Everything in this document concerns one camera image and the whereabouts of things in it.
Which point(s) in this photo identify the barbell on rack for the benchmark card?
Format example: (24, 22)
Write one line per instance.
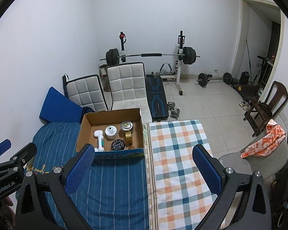
(188, 56)

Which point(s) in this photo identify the blue foam mat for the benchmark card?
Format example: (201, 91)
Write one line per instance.
(58, 108)

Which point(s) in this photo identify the black lid white jar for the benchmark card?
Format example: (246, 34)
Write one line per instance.
(118, 145)

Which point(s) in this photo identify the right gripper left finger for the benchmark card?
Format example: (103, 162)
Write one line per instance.
(33, 210)

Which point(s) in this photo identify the gold round tin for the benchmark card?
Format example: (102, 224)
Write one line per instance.
(128, 138)

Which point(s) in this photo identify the white cream jar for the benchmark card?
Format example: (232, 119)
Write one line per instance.
(111, 132)

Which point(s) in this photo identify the white barbell rack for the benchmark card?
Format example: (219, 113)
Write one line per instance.
(178, 63)

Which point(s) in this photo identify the silver round tin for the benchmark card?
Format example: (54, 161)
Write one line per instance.
(127, 126)

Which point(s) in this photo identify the orange patterned cloth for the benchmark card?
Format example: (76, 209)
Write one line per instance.
(266, 145)

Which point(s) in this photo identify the right grey padded chair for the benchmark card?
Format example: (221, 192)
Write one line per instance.
(128, 88)

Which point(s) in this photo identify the white tube with green label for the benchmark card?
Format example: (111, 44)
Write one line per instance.
(100, 143)

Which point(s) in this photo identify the left grey padded chair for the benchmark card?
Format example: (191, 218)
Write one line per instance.
(85, 91)

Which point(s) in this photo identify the person's left hand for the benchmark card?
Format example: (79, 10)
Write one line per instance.
(7, 215)

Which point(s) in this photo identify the grey dumbbells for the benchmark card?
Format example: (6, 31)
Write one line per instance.
(174, 111)

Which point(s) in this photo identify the dark wooden chair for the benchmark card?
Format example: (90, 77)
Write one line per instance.
(261, 113)

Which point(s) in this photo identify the grey armchair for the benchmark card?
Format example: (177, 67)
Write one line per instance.
(268, 166)

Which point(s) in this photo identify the grey padded chair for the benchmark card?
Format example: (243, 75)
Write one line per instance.
(85, 91)
(128, 88)

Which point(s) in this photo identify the black weight bench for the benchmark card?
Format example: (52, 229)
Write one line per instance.
(156, 98)

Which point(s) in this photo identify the cardboard box with milk print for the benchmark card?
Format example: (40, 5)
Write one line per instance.
(100, 120)

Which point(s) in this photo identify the plaid checkered quilt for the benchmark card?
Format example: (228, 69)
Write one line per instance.
(178, 196)

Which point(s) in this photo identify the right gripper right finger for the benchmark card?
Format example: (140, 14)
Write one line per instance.
(253, 210)

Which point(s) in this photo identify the barbell on floor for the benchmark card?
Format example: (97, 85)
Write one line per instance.
(204, 79)

